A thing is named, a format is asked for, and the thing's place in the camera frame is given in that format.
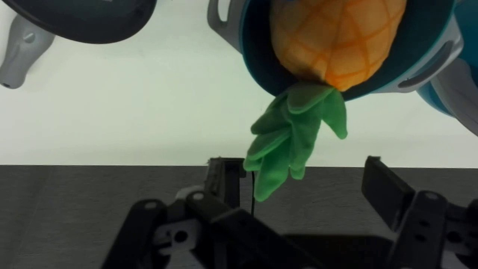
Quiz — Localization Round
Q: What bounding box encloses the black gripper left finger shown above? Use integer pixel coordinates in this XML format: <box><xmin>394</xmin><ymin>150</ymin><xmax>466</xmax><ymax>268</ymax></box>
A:
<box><xmin>101</xmin><ymin>158</ymin><xmax>248</xmax><ymax>269</ymax></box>

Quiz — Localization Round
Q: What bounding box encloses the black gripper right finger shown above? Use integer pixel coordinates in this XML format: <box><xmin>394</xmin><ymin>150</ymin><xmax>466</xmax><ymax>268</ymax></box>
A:
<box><xmin>360</xmin><ymin>156</ymin><xmax>449</xmax><ymax>269</ymax></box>

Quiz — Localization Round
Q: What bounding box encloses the pineapple plush toy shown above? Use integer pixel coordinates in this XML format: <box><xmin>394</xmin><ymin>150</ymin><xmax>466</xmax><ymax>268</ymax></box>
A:
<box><xmin>243</xmin><ymin>0</ymin><xmax>409</xmax><ymax>204</ymax></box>

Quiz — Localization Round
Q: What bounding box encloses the blue toy pot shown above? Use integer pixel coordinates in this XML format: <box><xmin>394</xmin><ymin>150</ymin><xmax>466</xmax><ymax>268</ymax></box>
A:
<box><xmin>206</xmin><ymin>0</ymin><xmax>466</xmax><ymax>104</ymax></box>

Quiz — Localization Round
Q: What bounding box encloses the dark grey toy saucepan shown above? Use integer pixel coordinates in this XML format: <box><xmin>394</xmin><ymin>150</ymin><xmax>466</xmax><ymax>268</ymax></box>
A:
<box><xmin>0</xmin><ymin>0</ymin><xmax>158</xmax><ymax>92</ymax></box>

